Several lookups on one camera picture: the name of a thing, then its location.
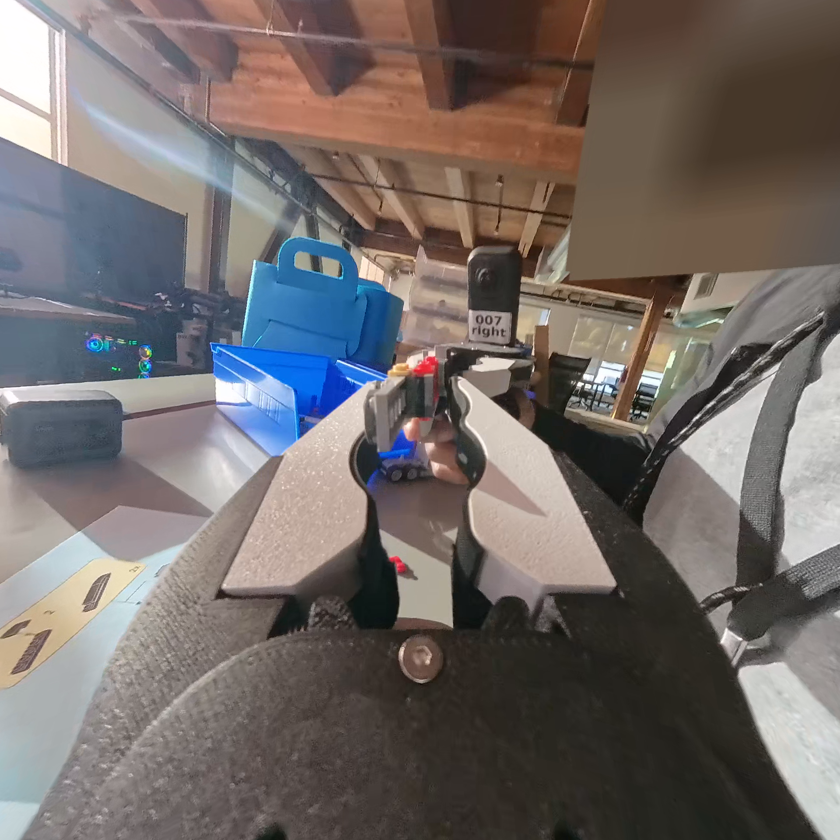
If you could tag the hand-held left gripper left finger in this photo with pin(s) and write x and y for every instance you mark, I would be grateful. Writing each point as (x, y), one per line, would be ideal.
(302, 518)

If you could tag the toy brick model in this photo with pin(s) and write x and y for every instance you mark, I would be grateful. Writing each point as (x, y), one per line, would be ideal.
(394, 410)

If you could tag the person's right hand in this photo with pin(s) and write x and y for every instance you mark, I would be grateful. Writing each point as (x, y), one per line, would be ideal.
(439, 459)

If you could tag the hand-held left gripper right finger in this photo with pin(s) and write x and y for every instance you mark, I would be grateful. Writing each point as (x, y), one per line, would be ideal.
(544, 525)

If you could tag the person's right forearm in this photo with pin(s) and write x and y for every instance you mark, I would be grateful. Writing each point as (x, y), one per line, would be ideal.
(590, 453)

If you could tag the black office chair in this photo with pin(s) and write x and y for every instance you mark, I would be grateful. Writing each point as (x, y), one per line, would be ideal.
(568, 380)

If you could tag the wooden background table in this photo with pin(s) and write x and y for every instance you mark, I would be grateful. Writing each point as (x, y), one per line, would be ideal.
(65, 312)

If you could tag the computer with rainbow fans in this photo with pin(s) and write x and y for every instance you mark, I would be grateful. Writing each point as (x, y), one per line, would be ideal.
(118, 348)

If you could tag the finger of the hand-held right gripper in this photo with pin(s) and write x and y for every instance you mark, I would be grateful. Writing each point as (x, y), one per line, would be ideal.
(492, 377)

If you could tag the blue plastic bin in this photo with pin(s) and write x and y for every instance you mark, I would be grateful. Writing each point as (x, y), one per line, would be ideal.
(262, 394)

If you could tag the grey desk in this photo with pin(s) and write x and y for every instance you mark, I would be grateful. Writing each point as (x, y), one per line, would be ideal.
(164, 459)

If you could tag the black power adapter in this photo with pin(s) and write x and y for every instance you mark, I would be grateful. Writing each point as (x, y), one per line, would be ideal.
(59, 430)

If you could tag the small blue toy vehicle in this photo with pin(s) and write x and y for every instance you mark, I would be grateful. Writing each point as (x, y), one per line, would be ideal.
(401, 469)

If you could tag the large window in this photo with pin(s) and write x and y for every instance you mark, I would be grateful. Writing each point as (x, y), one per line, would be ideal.
(26, 65)

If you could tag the person's torso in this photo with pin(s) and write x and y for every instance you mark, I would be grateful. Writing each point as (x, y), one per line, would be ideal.
(722, 492)

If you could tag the brick instruction booklet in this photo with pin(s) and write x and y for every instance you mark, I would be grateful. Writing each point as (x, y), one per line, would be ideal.
(33, 735)

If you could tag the dark partition screen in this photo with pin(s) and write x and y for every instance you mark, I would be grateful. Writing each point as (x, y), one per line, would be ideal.
(98, 229)

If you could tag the small red brick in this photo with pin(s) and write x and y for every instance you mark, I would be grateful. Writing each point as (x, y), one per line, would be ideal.
(397, 564)

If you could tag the clear plastic drawer unit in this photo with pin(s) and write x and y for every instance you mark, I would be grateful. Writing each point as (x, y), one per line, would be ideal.
(433, 295)

